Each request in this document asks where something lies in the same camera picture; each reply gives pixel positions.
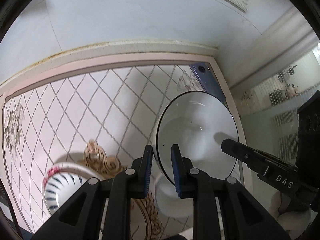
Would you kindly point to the plain white bowl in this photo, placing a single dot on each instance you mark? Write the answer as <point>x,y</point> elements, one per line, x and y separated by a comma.
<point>198,123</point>

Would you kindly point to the white plate blue stripes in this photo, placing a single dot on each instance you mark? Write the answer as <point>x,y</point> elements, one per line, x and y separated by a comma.
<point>59,189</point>

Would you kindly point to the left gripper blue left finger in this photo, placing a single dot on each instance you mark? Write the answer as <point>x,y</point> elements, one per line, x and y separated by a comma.
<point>145,169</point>

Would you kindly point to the blue smartphone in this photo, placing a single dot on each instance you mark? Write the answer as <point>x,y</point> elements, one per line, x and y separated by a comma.
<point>208,80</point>

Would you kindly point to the white plate grey pattern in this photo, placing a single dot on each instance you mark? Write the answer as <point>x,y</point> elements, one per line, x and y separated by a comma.
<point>78,169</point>

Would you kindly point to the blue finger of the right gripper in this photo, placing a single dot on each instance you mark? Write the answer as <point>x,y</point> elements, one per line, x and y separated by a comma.
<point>258,161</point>

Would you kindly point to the pink diamond pattern table mat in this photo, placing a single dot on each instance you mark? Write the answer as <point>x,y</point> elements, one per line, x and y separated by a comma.
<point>50,112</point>

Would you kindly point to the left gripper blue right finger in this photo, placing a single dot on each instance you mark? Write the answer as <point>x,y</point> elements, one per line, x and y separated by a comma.
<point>177,167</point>

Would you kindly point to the glass sliding door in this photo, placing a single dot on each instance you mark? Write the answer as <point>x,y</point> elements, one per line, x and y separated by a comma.
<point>268,111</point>

